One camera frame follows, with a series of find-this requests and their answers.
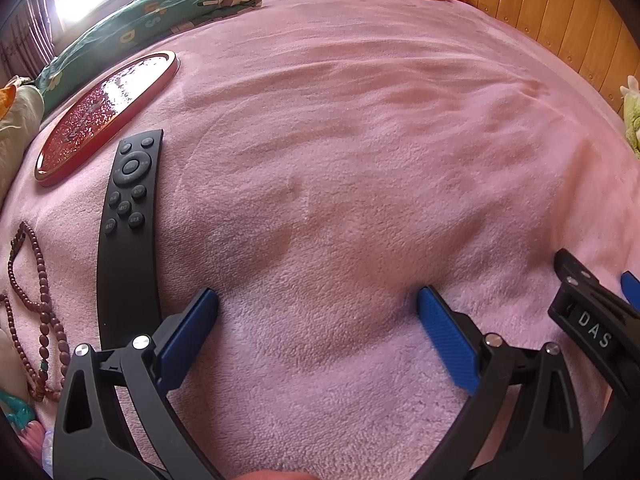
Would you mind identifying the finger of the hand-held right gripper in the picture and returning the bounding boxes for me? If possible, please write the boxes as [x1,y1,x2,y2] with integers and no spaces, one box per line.
[619,270,640,311]

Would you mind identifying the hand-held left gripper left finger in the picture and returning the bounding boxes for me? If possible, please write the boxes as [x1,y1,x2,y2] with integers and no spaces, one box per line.
[52,287,223,480]

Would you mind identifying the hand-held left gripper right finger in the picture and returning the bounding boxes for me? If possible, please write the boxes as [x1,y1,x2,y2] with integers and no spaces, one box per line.
[415,285,586,480]

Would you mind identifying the person's left hand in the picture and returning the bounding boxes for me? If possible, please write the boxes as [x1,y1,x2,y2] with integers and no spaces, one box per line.
[235,469,321,480]

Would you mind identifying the black remote control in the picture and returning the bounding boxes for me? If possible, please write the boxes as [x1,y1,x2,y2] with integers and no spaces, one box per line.
[96,129,165,348]

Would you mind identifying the green cabbage plush toy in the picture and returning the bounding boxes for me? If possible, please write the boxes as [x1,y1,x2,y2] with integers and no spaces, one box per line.
[619,74,640,158]

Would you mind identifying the pale printed cartoon quilt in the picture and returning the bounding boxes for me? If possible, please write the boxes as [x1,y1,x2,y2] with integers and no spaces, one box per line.
[0,330,56,480]

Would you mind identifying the red round tin lid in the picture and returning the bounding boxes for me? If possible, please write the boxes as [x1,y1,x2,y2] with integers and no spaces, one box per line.
[34,51,180,187]

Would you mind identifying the cream pillow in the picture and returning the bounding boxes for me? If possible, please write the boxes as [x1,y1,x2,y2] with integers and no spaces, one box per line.
[0,76,47,206]

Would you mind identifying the wooden bed headboard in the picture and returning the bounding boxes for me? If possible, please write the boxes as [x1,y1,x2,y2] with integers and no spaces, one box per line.
[375,0,640,116]

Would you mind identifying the green printed pillow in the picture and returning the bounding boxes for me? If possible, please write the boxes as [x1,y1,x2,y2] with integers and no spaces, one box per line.
[35,0,263,106]

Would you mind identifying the purple striped curtain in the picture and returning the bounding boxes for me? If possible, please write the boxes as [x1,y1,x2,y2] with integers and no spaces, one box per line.
[0,0,66,81]

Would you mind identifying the dark brown bead necklace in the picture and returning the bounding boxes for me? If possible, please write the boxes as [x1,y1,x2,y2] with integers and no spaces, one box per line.
[0,221,71,403]

